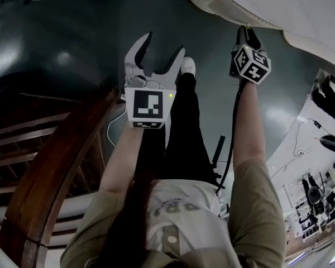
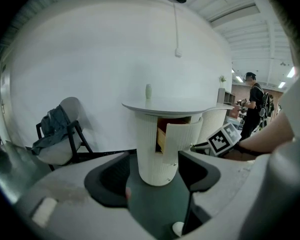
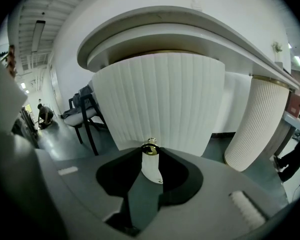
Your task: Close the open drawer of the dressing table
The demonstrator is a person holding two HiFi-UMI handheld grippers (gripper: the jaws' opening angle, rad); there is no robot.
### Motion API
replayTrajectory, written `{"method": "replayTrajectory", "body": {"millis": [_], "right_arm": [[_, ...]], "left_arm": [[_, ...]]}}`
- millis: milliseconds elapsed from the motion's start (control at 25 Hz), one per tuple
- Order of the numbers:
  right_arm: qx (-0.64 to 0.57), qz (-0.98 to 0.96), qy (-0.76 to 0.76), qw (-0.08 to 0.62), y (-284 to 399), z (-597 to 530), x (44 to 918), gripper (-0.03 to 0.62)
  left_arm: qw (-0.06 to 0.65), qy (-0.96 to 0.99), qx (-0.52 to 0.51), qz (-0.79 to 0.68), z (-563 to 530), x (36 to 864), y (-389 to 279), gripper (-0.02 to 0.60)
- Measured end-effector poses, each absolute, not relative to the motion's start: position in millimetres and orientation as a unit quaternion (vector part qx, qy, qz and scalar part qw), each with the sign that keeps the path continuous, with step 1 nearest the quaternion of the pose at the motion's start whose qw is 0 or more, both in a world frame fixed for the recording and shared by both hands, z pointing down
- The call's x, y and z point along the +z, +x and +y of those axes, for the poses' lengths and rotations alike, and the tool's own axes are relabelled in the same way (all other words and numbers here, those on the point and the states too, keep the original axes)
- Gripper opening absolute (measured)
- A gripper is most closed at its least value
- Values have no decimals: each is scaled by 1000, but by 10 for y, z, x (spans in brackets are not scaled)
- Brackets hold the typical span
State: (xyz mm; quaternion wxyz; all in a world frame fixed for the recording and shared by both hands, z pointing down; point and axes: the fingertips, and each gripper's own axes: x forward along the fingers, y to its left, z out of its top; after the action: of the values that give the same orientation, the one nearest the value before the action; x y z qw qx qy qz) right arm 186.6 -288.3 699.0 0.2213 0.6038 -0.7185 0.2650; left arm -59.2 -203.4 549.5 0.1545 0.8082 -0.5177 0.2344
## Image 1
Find person's white t-shirt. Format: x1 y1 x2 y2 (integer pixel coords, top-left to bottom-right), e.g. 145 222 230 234
143 179 236 268

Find person's left forearm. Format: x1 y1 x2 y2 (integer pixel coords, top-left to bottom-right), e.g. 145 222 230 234
100 127 145 198

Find person's beige jacket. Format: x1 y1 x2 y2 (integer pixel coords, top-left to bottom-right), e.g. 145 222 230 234
60 159 288 268

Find dark wooden bed frame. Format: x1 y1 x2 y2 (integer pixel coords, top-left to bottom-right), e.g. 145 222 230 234
0 82 127 268

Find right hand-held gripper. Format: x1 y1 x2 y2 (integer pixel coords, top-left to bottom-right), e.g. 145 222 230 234
229 26 272 85

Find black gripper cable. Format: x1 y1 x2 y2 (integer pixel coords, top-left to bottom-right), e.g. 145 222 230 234
214 89 242 198

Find person's right forearm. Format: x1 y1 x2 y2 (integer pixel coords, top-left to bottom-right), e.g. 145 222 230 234
233 81 269 168

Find person's right white shoe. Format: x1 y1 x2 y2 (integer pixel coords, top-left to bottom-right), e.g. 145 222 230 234
181 56 197 78

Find white mattress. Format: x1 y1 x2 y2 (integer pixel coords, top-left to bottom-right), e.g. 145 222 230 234
0 197 90 268

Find black oval floor device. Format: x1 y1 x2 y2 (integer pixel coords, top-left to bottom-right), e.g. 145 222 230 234
319 134 335 156

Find person's black trousers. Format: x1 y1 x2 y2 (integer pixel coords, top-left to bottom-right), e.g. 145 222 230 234
133 71 214 186

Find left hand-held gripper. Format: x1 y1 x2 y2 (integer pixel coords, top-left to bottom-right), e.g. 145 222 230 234
123 32 186 130

